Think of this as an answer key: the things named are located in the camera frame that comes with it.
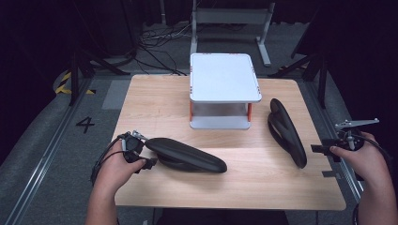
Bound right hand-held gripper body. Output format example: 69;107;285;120
323;117;381;155

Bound black shoe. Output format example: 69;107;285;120
144;137;229;174
267;97;309;170

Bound person's right hand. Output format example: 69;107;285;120
329;130;392;190

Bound small grey table bracket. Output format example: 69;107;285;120
321;170;343;180

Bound black floor cables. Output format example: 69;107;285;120
134;20;193;77

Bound left hand-held gripper black cable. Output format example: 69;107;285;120
89;133;130;186

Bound yellow black striped tape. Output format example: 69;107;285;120
54;71;97;96

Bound right hand-held gripper black cable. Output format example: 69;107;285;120
351;131;394;176

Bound person's left hand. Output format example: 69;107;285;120
93;140;147;195

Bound black tripod stand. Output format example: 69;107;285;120
68;46;131;107
268;52;330;111

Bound white shoe rack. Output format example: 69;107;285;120
189;52;264;131

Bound hand-held gripper black cable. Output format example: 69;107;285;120
351;131;394;176
89;133;130;186

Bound grey metal stand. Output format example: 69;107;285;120
189;0;277;68

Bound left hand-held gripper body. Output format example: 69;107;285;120
120;129;148;163

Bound metal floor rail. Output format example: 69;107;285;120
305;80;366;203
2;78;93;225

